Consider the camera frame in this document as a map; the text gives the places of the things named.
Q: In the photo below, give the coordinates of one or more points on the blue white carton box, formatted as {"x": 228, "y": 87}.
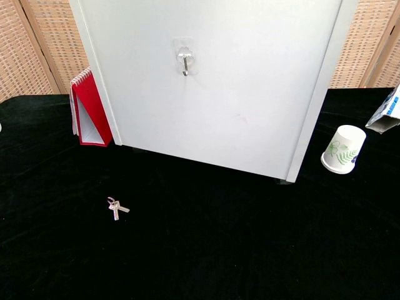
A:
{"x": 386, "y": 114}

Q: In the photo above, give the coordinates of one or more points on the clear adhesive metal hook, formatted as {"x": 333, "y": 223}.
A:
{"x": 185, "y": 59}

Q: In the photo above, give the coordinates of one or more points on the woven rattan folding screen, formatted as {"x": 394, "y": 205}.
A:
{"x": 37, "y": 43}

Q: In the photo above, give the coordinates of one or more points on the white cabinet board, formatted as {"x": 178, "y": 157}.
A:
{"x": 206, "y": 103}

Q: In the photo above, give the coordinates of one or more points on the silver keys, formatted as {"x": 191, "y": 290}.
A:
{"x": 116, "y": 208}

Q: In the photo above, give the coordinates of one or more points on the white paper cup leaf print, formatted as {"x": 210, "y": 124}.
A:
{"x": 343, "y": 149}

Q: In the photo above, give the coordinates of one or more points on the black velvet table cloth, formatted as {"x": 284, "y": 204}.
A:
{"x": 200, "y": 225}

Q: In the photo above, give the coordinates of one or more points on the red spiral notepad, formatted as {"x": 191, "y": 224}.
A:
{"x": 92, "y": 109}

